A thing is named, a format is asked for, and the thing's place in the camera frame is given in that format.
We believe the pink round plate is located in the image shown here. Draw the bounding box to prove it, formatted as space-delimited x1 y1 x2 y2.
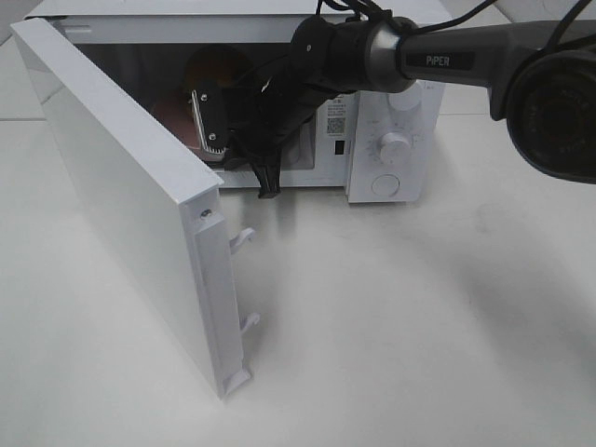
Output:
150 89 200 154

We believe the white microwave oven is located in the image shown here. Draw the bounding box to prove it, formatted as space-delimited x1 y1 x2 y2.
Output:
12 1 443 203

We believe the white microwave knob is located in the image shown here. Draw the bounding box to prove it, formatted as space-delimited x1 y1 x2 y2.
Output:
388 86 422 112
379 132 412 166

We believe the burger with lettuce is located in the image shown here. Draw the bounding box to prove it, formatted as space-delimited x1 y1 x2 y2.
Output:
182 45 252 92

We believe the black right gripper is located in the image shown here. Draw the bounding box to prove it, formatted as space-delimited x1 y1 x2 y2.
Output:
188 55 345 200

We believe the round white door button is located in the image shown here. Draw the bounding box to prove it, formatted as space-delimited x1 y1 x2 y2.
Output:
372 174 400 197

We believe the white microwave door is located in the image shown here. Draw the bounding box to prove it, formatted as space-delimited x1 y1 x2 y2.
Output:
12 19 251 397

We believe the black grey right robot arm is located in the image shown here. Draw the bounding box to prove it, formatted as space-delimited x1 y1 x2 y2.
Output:
188 14 595 198

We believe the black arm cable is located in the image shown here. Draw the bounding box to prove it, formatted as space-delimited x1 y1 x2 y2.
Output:
316 0 596 52

